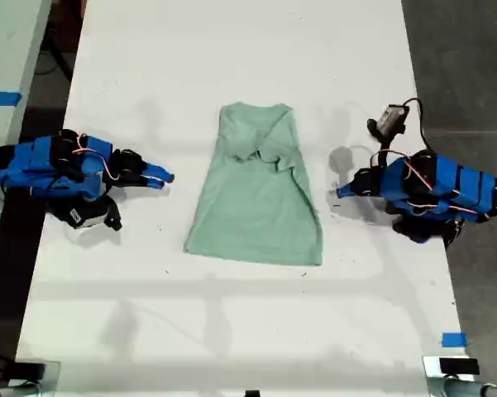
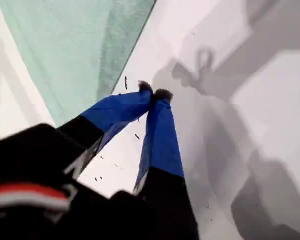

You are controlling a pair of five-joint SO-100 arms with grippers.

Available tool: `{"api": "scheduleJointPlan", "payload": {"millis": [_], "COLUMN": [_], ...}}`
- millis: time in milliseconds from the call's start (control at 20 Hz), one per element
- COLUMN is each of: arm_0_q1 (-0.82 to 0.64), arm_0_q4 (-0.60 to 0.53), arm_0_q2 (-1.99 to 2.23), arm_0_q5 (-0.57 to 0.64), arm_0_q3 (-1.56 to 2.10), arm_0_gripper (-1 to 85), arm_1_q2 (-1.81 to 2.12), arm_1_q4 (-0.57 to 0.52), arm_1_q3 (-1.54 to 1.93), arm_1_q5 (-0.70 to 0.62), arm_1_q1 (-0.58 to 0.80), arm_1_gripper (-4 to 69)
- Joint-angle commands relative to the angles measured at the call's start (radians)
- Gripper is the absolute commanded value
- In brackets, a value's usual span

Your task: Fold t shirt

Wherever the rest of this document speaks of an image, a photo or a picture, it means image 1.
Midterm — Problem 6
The pale green t-shirt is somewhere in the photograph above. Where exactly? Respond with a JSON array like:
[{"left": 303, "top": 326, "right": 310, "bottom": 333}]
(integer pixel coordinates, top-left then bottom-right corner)
[{"left": 183, "top": 102, "right": 324, "bottom": 267}]

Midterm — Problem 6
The black floor cable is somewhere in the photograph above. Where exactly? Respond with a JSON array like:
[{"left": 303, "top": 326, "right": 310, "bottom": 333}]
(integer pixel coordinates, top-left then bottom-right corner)
[{"left": 35, "top": 39, "right": 78, "bottom": 82}]

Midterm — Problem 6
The black camera cable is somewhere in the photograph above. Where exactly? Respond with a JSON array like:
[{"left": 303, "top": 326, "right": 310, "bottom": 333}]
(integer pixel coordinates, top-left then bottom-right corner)
[{"left": 401, "top": 97, "right": 435, "bottom": 155}]

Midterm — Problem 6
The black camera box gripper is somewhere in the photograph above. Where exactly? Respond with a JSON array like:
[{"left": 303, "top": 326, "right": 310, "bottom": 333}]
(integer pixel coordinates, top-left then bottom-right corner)
[
  {"left": 366, "top": 103, "right": 409, "bottom": 146},
  {"left": 54, "top": 194, "right": 123, "bottom": 231}
]

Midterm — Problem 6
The white table corner bracket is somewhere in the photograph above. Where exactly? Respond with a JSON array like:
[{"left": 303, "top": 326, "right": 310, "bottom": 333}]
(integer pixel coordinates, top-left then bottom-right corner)
[{"left": 422, "top": 354, "right": 481, "bottom": 397}]

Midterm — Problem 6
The white side table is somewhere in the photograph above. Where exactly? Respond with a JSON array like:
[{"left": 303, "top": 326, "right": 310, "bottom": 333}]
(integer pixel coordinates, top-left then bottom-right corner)
[{"left": 0, "top": 0, "right": 54, "bottom": 249}]

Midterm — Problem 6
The red white arm wire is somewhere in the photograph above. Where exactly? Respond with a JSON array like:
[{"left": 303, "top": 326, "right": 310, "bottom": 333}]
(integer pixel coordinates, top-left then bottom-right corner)
[
  {"left": 70, "top": 132, "right": 122, "bottom": 182},
  {"left": 401, "top": 158, "right": 480, "bottom": 217}
]

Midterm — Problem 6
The small black box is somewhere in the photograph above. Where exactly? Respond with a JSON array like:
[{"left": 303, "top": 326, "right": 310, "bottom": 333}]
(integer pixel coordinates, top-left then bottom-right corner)
[
  {"left": 7, "top": 361, "right": 47, "bottom": 382},
  {"left": 438, "top": 357, "right": 480, "bottom": 375}
]

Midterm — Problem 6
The short blue tape strip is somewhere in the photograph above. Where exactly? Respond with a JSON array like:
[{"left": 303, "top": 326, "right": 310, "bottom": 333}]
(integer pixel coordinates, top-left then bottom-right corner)
[{"left": 441, "top": 332, "right": 468, "bottom": 349}]

